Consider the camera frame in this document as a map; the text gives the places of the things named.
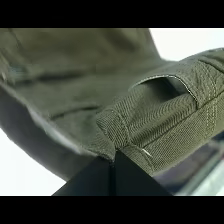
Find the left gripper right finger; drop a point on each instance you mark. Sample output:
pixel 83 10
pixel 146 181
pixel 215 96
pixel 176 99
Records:
pixel 133 181

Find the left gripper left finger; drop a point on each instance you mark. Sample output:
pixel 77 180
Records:
pixel 93 181

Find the dark green trousers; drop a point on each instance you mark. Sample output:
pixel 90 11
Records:
pixel 100 83

